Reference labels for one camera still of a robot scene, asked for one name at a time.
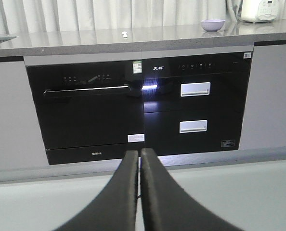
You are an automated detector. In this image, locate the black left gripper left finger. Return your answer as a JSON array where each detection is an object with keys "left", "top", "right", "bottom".
[{"left": 56, "top": 150, "right": 138, "bottom": 231}]

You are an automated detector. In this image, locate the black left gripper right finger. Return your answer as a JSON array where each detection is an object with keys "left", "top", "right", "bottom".
[{"left": 140, "top": 148, "right": 237, "bottom": 231}]

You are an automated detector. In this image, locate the mint green plastic spoon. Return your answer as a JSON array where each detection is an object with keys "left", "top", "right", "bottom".
[{"left": 122, "top": 31, "right": 128, "bottom": 39}]

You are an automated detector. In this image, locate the purple plastic bowl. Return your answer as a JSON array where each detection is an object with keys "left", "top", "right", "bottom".
[{"left": 200, "top": 19, "right": 226, "bottom": 32}]

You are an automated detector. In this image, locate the black built-in dishwasher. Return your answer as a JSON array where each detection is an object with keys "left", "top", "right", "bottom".
[{"left": 27, "top": 60, "right": 144, "bottom": 165}]

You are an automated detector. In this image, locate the black disinfection cabinet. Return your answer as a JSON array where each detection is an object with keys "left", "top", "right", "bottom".
[{"left": 142, "top": 51, "right": 251, "bottom": 155}]

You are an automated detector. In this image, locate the grey left cabinet door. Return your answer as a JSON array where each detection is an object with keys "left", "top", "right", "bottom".
[{"left": 0, "top": 61, "right": 48, "bottom": 170}]

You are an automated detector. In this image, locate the grey cabinet door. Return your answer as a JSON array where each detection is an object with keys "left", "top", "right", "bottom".
[
  {"left": 0, "top": 61, "right": 48, "bottom": 170},
  {"left": 239, "top": 45, "right": 286, "bottom": 150}
]

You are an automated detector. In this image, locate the white rice cooker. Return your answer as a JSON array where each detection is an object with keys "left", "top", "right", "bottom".
[{"left": 240, "top": 0, "right": 285, "bottom": 23}]

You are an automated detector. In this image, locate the white curtain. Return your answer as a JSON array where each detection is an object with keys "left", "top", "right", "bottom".
[{"left": 0, "top": 0, "right": 242, "bottom": 35}]

